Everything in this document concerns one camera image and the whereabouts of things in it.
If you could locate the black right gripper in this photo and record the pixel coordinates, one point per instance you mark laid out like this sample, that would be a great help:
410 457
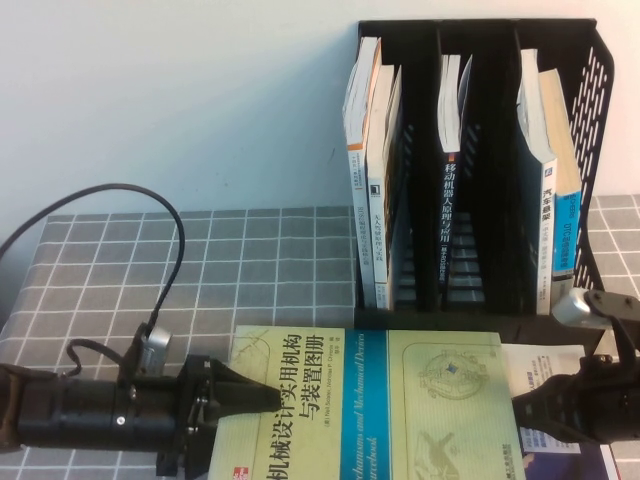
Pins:
610 400

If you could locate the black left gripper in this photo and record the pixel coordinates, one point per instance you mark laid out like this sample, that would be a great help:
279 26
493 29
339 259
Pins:
195 400

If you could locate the yellow mechanical devices book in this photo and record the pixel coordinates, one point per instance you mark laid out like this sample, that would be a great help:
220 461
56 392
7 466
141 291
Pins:
375 410

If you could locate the black three-slot book stand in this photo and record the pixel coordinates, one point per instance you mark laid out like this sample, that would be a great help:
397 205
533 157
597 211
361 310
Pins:
450 320

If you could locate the blue spine book cream pages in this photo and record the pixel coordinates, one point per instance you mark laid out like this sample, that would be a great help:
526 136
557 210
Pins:
566 225

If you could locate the white book with orange band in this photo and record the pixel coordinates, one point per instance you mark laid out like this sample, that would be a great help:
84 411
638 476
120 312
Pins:
357 225

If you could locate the white spine book black logo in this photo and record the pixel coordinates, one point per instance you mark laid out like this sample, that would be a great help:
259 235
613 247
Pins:
379 225

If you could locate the black spine mobile robot book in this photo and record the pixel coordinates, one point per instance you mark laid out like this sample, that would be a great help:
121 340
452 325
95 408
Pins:
447 210

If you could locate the white magazine with man portrait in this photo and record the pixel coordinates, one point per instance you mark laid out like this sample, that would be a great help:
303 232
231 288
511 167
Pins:
525 360

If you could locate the grey checkered tablecloth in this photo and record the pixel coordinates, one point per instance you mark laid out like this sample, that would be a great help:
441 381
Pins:
150 280

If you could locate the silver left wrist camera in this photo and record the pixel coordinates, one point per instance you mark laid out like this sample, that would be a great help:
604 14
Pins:
156 347

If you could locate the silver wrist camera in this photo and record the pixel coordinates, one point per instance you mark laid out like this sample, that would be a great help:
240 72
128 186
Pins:
156 347
575 307

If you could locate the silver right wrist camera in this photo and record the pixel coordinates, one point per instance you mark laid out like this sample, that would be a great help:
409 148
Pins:
575 307

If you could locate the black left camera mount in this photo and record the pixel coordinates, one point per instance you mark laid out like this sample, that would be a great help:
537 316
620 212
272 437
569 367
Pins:
131 370

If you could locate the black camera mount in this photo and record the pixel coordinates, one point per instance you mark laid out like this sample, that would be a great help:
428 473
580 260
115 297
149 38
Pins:
131 370
617 310

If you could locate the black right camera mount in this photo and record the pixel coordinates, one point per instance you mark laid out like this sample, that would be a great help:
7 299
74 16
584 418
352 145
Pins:
617 310

